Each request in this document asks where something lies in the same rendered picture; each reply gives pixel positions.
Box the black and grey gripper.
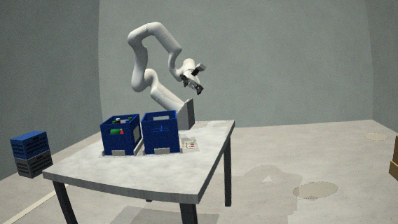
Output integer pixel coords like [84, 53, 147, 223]
[179, 70, 204, 95]

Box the blue crate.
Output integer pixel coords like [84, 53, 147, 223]
[100, 114, 142, 155]
[141, 110, 180, 155]

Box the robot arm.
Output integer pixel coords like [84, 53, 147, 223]
[128, 22, 206, 114]

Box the white paper strip with colored squares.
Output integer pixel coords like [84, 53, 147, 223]
[184, 141, 195, 149]

